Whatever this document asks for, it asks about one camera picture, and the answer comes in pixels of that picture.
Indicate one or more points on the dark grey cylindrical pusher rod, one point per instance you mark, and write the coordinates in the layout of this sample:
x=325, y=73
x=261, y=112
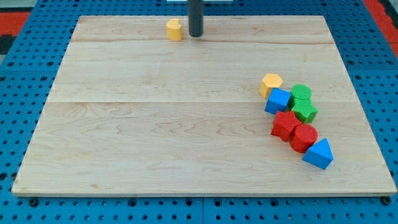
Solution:
x=195, y=17

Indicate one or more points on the yellow heart block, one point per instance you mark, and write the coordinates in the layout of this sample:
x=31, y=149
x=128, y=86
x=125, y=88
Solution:
x=174, y=29

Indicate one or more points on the red star block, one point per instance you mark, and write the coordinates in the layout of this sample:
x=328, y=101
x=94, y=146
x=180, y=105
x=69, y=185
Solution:
x=284, y=124

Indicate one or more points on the green star block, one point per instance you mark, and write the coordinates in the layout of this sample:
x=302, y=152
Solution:
x=305, y=111

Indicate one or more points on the yellow hexagon block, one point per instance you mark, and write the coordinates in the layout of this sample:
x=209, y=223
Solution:
x=268, y=83

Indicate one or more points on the blue cube block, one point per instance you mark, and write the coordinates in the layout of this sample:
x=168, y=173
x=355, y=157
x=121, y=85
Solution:
x=277, y=101

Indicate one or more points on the light wooden board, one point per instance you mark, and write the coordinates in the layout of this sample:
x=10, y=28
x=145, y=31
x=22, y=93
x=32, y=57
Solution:
x=134, y=114

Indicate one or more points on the green cylinder block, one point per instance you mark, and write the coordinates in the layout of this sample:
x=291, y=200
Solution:
x=298, y=93

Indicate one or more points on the red cylinder block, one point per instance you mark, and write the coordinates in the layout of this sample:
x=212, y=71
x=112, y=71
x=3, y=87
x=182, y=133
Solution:
x=303, y=137

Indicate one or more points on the blue triangle block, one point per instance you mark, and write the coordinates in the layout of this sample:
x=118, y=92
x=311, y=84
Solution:
x=319, y=154

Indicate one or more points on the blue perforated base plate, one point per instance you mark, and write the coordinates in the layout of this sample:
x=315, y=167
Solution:
x=30, y=66

